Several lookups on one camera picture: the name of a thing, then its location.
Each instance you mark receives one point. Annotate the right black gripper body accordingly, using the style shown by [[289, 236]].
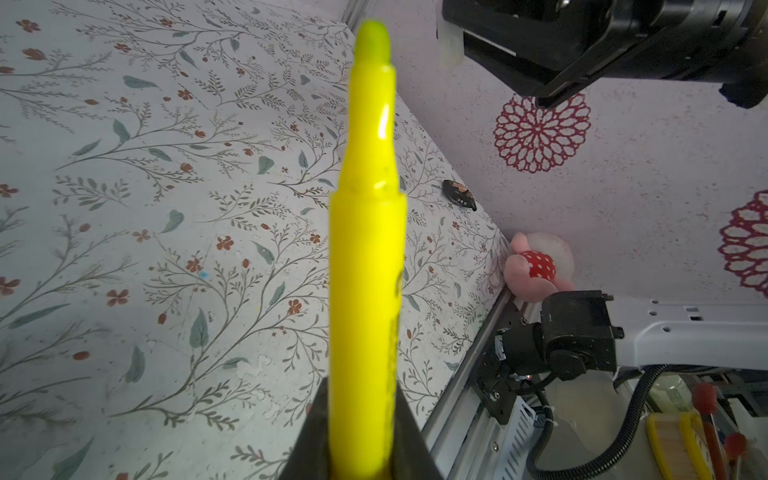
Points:
[[552, 50]]

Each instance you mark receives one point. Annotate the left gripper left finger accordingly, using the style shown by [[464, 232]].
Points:
[[309, 459]]

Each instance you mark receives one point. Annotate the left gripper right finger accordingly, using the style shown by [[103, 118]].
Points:
[[411, 459]]

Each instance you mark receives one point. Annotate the translucent highlighter cap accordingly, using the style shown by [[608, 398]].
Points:
[[451, 44]]

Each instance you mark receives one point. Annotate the yellow highlighter pen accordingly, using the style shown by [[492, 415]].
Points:
[[367, 229]]

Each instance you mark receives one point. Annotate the small dark brown object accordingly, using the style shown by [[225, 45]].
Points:
[[458, 194]]

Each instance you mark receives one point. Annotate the pink plush toy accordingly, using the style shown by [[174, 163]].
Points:
[[539, 265]]

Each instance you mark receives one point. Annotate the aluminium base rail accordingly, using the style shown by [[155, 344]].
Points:
[[464, 440]]

